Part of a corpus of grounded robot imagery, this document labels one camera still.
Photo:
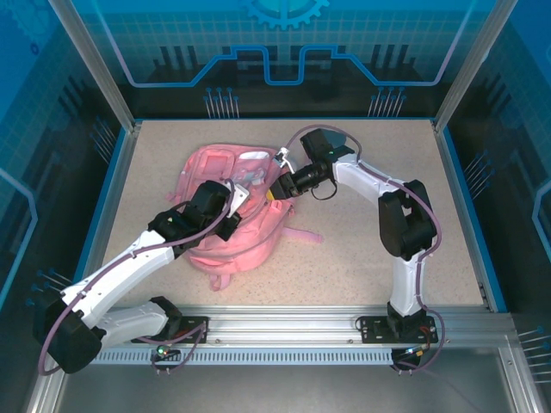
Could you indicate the small metal corner bracket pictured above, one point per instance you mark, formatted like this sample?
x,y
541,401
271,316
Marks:
x,y
484,296

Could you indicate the metal tray shelf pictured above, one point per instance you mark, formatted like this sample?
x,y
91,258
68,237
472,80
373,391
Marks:
x,y
280,391

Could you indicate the aluminium mounting rail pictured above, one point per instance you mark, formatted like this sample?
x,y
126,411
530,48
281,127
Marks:
x,y
280,327

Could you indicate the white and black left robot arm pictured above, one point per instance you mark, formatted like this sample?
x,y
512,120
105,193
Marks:
x,y
129,266

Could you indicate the pink student backpack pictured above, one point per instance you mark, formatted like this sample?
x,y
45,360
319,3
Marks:
x,y
249,249

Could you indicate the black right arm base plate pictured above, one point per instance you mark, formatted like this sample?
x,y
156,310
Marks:
x,y
374,331

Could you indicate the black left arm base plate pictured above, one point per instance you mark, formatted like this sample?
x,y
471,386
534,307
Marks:
x,y
189,320

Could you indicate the small LED connector board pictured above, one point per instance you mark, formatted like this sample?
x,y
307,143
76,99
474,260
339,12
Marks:
x,y
163,350
413,352

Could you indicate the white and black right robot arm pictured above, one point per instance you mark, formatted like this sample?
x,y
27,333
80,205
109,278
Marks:
x,y
357,176

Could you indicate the aluminium table side rail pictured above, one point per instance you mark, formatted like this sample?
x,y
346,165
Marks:
x,y
127,150
446,150

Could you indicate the aluminium frame post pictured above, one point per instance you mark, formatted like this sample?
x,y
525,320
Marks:
x,y
469,64
101,64

